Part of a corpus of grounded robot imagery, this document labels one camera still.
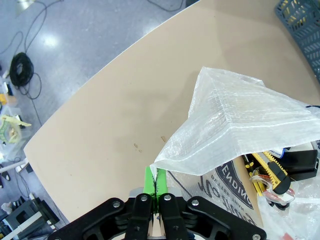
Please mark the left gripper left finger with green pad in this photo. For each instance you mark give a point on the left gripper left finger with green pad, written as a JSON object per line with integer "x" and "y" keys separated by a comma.
{"x": 148, "y": 182}

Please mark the grey plastic step stool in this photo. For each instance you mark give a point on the grey plastic step stool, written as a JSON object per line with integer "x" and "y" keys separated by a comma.
{"x": 27, "y": 220}

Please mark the green snack bag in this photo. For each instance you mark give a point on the green snack bag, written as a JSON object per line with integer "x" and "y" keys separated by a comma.
{"x": 6, "y": 130}

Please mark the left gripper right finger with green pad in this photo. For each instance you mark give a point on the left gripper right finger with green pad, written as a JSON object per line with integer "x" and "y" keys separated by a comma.
{"x": 162, "y": 182}

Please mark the yellow black screwdriver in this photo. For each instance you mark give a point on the yellow black screwdriver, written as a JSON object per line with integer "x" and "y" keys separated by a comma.
{"x": 252, "y": 167}

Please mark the pale yellow paper strip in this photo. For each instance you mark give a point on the pale yellow paper strip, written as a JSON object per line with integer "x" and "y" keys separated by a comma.
{"x": 17, "y": 120}

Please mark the black box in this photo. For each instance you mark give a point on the black box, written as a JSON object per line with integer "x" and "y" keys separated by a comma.
{"x": 301, "y": 162}

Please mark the clear plastic bin with snacks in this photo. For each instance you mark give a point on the clear plastic bin with snacks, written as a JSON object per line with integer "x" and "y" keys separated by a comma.
{"x": 10, "y": 147}

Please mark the grey plastic basket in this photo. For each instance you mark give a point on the grey plastic basket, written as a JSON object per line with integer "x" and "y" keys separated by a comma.
{"x": 302, "y": 27}

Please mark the yellow black utility knife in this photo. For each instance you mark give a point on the yellow black utility knife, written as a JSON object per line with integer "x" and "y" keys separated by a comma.
{"x": 277, "y": 172}

